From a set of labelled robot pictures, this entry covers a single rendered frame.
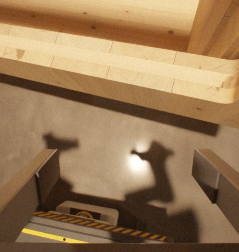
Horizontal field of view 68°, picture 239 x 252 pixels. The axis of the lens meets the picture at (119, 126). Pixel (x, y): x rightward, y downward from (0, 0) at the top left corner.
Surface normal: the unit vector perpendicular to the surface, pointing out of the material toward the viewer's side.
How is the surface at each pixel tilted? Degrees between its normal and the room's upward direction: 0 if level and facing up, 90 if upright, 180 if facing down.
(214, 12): 90
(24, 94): 0
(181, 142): 0
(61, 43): 2
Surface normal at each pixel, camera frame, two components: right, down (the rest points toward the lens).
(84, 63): -0.18, -0.15
